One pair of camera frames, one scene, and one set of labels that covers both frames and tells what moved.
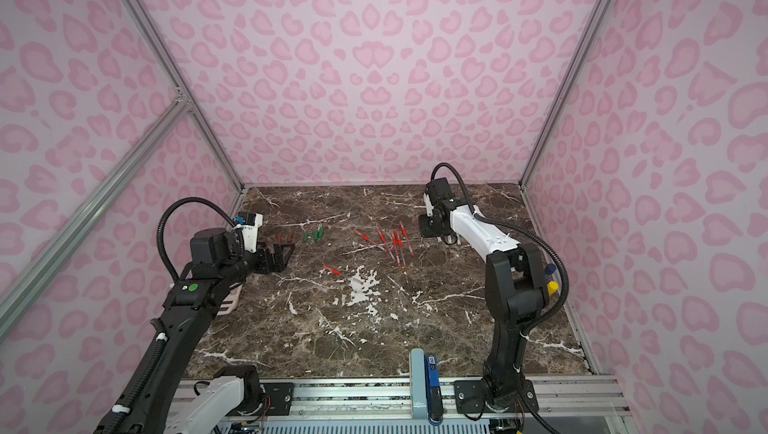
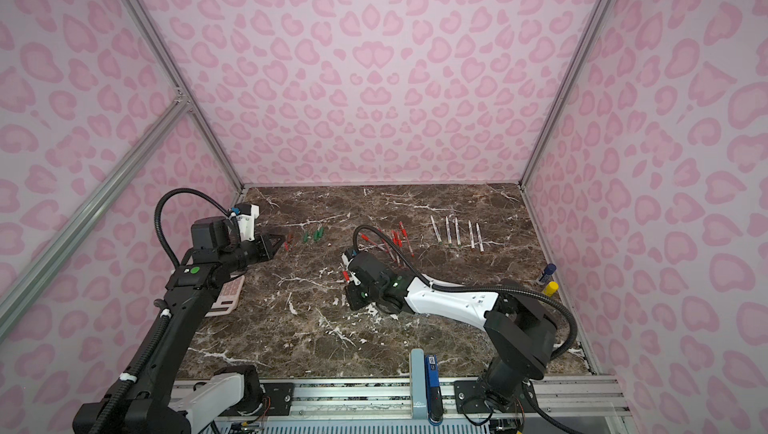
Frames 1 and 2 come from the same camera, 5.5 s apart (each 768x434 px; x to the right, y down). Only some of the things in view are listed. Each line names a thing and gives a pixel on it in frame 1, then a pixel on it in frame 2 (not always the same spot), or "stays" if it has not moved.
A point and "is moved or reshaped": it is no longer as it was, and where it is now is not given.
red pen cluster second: [404, 233] stays
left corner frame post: [168, 62] stays
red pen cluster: [384, 240] is moved or reshaped
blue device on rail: [432, 393] stays
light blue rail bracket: [418, 384] stays
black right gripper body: [430, 227] → [363, 294]
